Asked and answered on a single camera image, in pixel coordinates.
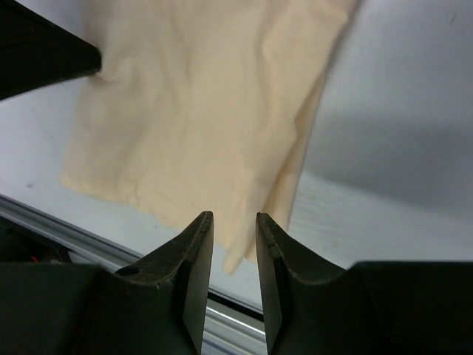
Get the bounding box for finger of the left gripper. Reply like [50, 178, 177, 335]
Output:
[1, 1, 101, 100]

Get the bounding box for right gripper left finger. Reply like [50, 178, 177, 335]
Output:
[1, 212, 214, 354]

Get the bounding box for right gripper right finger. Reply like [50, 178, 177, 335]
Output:
[256, 213, 472, 354]

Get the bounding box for beige underwear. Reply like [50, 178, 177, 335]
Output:
[61, 1, 356, 273]

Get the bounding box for aluminium front rail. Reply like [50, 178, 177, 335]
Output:
[0, 194, 269, 355]

